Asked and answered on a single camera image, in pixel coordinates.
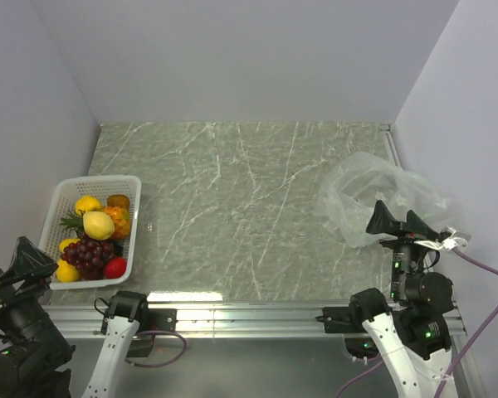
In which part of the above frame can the yellow lemon in basket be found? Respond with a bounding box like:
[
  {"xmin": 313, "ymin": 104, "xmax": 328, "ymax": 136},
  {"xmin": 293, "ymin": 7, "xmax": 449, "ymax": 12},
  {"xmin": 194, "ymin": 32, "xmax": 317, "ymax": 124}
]
[{"xmin": 56, "ymin": 260, "xmax": 81, "ymax": 283}]

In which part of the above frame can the orange fruit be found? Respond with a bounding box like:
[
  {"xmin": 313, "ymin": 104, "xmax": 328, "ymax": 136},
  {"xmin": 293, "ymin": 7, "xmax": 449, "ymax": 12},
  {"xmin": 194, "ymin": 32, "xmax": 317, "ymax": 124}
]
[{"xmin": 59, "ymin": 206, "xmax": 133, "ymax": 241}]

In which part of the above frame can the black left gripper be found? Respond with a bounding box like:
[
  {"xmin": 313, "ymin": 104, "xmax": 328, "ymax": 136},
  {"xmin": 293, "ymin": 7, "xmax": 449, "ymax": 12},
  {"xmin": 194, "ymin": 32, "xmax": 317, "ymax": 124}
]
[{"xmin": 0, "ymin": 235, "xmax": 71, "ymax": 360}]

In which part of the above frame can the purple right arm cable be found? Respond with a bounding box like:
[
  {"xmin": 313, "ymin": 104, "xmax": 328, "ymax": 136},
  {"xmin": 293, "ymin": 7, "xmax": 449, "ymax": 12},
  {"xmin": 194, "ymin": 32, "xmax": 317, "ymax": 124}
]
[{"xmin": 335, "ymin": 248, "xmax": 498, "ymax": 398}]

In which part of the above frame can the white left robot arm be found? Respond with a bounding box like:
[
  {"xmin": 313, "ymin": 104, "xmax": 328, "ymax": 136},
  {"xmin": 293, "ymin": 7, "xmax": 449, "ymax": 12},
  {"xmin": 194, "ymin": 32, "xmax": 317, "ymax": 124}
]
[{"xmin": 0, "ymin": 236, "xmax": 151, "ymax": 397}]

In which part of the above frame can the aluminium side rail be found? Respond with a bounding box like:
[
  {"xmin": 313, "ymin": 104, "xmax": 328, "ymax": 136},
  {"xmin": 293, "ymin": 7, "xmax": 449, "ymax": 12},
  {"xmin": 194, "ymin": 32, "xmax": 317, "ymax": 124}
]
[{"xmin": 379, "ymin": 124, "xmax": 401, "ymax": 167}]

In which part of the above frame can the red grape bunch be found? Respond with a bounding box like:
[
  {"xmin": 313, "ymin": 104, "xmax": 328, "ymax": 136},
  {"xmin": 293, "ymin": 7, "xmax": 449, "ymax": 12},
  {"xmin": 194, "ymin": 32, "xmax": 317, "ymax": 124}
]
[{"xmin": 60, "ymin": 236, "xmax": 116, "ymax": 280}]

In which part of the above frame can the clear plastic bag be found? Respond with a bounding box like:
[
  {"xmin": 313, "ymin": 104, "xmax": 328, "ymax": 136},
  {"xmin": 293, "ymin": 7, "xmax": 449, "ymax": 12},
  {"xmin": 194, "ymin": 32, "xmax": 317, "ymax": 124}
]
[{"xmin": 317, "ymin": 152, "xmax": 457, "ymax": 248}]

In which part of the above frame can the red pepper in basket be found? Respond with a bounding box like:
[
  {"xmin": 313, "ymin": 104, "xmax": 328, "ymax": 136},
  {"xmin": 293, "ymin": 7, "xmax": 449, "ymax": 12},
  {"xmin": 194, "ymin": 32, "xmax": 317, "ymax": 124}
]
[{"xmin": 103, "ymin": 257, "xmax": 127, "ymax": 279}]

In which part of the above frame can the yellow lemon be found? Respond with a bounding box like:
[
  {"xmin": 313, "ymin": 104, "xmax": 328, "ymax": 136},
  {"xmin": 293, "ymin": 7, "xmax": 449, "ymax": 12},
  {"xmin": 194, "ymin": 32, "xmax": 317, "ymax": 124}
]
[
  {"xmin": 82, "ymin": 211, "xmax": 115, "ymax": 240},
  {"xmin": 56, "ymin": 260, "xmax": 81, "ymax": 283}
]

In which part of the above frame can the yellow banana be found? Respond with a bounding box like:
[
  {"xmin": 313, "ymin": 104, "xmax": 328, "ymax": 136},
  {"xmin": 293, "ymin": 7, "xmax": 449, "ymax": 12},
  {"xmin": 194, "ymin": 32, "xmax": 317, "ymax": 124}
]
[{"xmin": 58, "ymin": 238, "xmax": 81, "ymax": 253}]

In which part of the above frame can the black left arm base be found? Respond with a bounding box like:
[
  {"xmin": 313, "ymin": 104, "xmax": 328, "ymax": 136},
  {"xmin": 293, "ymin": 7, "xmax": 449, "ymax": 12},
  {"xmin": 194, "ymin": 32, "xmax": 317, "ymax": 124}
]
[{"xmin": 116, "ymin": 308, "xmax": 179, "ymax": 360}]

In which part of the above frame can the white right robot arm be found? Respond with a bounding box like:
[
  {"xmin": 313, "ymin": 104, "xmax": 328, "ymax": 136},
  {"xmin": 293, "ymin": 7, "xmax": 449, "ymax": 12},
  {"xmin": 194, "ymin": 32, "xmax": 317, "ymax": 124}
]
[{"xmin": 349, "ymin": 201, "xmax": 458, "ymax": 397}]

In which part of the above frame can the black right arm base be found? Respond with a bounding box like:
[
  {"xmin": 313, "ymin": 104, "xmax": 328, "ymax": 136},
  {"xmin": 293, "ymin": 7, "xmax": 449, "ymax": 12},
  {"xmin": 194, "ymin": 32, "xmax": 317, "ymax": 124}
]
[{"xmin": 315, "ymin": 307, "xmax": 379, "ymax": 362}]

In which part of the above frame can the yellow bell pepper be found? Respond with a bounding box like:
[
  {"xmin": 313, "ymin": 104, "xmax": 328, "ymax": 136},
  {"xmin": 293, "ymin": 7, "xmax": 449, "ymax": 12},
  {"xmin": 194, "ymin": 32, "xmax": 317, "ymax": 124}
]
[{"xmin": 75, "ymin": 196, "xmax": 103, "ymax": 216}]

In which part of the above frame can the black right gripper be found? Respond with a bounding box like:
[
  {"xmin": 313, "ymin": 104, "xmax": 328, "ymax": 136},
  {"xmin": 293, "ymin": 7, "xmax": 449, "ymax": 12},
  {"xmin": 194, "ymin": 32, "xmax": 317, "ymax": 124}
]
[{"xmin": 364, "ymin": 197, "xmax": 439, "ymax": 299}]

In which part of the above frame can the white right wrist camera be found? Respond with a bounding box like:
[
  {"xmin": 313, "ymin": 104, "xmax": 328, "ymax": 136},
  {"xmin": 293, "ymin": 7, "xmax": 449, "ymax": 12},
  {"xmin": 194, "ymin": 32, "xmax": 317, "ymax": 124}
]
[{"xmin": 437, "ymin": 226, "xmax": 471, "ymax": 252}]

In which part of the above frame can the white plastic basket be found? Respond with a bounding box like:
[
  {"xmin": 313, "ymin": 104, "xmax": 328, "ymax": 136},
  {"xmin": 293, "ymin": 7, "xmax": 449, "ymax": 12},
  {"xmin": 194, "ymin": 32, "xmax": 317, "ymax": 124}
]
[{"xmin": 39, "ymin": 175, "xmax": 142, "ymax": 291}]

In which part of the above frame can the aluminium mounting rail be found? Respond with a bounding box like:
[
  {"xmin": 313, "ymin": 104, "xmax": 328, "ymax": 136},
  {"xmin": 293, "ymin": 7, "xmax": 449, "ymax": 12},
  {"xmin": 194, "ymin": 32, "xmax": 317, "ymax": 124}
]
[{"xmin": 29, "ymin": 301, "xmax": 468, "ymax": 340}]

